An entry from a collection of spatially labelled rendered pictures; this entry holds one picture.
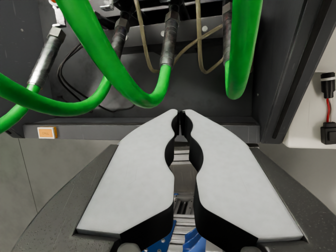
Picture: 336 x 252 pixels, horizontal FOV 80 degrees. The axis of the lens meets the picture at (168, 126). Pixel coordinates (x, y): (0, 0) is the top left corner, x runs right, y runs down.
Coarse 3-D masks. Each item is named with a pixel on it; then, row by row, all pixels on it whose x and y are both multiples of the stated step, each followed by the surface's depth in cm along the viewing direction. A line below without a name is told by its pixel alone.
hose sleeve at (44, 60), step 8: (48, 40) 28; (56, 40) 28; (48, 48) 27; (56, 48) 28; (40, 56) 27; (48, 56) 27; (40, 64) 26; (48, 64) 27; (32, 72) 26; (40, 72) 26; (48, 72) 27; (32, 80) 25; (40, 80) 26; (40, 88) 26
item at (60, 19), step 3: (54, 6) 29; (54, 9) 30; (57, 9) 29; (57, 12) 30; (60, 12) 29; (57, 15) 30; (60, 15) 30; (57, 18) 30; (60, 18) 30; (63, 18) 29; (57, 21) 30; (60, 21) 30; (63, 21) 30; (63, 24) 30
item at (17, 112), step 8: (32, 88) 25; (16, 104) 24; (8, 112) 23; (16, 112) 23; (24, 112) 24; (0, 120) 22; (8, 120) 22; (16, 120) 23; (0, 128) 21; (8, 128) 22
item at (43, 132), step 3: (39, 129) 54; (42, 129) 54; (45, 129) 53; (48, 129) 53; (54, 129) 53; (39, 132) 54; (42, 132) 54; (45, 132) 53; (48, 132) 53; (51, 132) 53; (54, 132) 53; (39, 135) 54; (42, 135) 54; (45, 135) 54; (48, 135) 53; (51, 135) 53
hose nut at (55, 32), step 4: (52, 28) 28; (56, 28) 29; (60, 28) 29; (52, 32) 28; (56, 32) 28; (60, 32) 29; (56, 36) 28; (60, 36) 29; (64, 36) 29; (60, 40) 29
